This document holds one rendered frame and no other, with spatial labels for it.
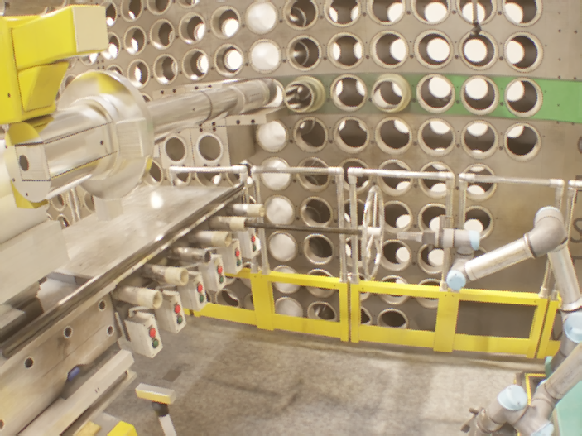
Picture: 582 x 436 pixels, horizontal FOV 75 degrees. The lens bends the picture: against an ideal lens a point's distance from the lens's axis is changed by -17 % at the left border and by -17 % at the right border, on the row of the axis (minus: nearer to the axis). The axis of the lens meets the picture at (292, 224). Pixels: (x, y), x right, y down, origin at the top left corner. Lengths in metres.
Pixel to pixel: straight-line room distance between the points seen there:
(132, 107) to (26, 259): 0.52
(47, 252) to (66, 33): 0.67
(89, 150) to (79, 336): 0.65
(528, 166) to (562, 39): 0.84
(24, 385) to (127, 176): 0.71
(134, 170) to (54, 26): 0.50
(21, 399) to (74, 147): 0.77
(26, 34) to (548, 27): 2.66
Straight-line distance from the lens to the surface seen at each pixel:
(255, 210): 2.17
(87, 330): 1.59
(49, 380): 1.52
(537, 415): 1.33
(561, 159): 3.03
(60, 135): 1.14
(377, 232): 1.83
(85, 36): 0.97
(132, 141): 1.21
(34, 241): 1.33
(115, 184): 1.35
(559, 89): 2.96
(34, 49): 1.06
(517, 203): 3.07
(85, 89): 1.36
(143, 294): 1.54
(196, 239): 1.96
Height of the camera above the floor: 1.59
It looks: 21 degrees down
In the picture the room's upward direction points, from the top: 5 degrees counter-clockwise
